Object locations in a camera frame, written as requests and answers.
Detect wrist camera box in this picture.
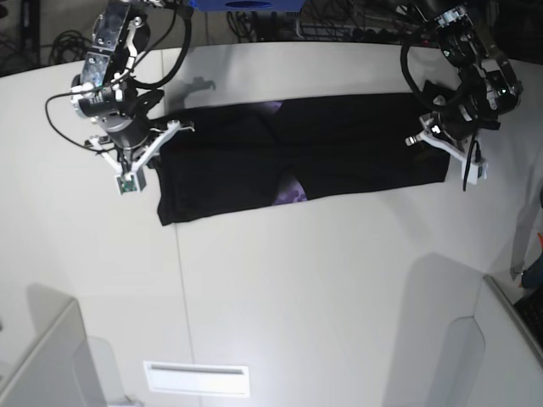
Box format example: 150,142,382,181
461,159,489,185
115,170,147,195

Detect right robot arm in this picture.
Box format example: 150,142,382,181
70,1,194,182

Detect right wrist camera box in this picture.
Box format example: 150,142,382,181
115,170,147,195

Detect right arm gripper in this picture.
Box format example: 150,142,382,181
70,76,195,178

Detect grey monitor left corner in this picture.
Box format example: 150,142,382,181
1,299,108,407

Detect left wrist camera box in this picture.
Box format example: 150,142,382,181
461,159,489,185

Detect black keyboard right edge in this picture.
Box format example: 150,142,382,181
514,288,543,345

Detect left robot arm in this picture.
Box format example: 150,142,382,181
400,1,523,164

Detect white slotted table tray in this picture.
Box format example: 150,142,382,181
143,361,251,398

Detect blue plastic bin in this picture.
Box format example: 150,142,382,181
188,0,305,12

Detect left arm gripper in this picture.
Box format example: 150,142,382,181
405,95,501,164

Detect black printed T-shirt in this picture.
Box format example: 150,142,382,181
156,92,450,226

